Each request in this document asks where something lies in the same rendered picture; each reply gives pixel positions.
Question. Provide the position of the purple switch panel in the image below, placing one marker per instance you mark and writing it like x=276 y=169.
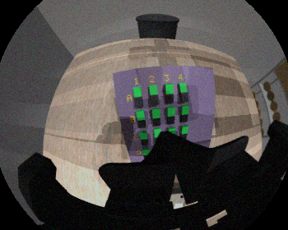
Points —
x=179 y=99

